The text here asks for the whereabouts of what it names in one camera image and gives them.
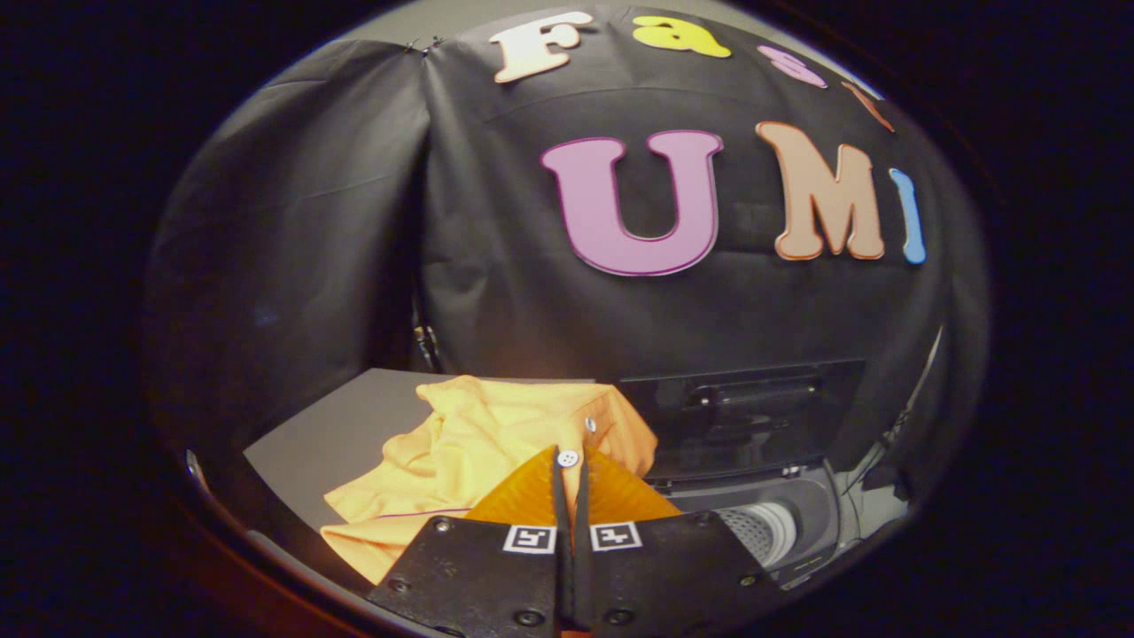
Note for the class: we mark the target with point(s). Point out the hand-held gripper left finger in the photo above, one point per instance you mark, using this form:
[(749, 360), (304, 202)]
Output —
[(478, 576)]

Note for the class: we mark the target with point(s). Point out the white and dark cabinet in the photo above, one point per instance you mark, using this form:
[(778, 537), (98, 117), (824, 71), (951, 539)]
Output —
[(345, 425)]

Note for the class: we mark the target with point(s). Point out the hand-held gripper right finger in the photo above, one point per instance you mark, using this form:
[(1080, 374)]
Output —
[(673, 576)]

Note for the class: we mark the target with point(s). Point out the black backdrop cloth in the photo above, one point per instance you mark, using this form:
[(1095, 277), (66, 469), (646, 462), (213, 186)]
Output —
[(354, 221)]

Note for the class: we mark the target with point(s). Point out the orange shirt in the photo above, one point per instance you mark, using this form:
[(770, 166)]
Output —
[(461, 443)]

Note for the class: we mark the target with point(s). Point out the thin metal stand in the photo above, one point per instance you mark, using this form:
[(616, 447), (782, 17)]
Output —
[(928, 363)]

